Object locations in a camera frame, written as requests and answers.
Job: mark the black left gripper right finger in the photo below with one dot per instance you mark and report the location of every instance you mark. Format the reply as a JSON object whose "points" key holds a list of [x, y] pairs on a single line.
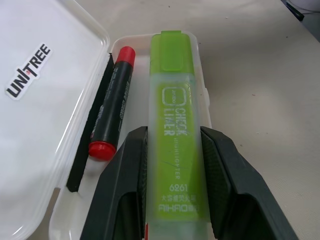
{"points": [[240, 182]]}

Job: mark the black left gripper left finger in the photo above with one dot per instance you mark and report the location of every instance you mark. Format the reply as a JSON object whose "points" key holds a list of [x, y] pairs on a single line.
{"points": [[115, 180]]}

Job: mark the green highlighter marker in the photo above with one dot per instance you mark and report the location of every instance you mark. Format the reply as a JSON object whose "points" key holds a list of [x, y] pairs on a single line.
{"points": [[175, 130]]}

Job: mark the black marker with red cap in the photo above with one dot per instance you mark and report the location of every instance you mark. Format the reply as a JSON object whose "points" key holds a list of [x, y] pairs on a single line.
{"points": [[111, 107]]}

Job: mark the clear plastic pencil case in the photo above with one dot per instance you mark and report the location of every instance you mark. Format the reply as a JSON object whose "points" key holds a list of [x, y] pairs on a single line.
{"points": [[50, 100]]}

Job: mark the black object at table edge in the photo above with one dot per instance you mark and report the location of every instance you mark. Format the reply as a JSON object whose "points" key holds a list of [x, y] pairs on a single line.
{"points": [[298, 10]]}

